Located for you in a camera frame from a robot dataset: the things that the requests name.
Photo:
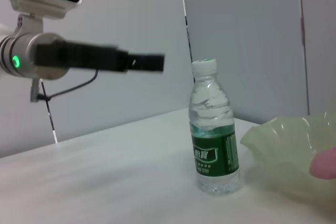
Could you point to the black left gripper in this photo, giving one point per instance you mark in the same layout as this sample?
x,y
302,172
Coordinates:
x,y
78,56

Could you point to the pink toy peach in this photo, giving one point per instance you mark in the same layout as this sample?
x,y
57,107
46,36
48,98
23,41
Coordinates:
x,y
325,163

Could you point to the clear green-label water bottle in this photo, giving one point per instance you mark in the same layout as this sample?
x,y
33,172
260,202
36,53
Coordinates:
x,y
214,142

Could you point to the translucent green fruit plate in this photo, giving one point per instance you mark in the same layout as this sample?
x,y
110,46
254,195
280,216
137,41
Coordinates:
x,y
281,155

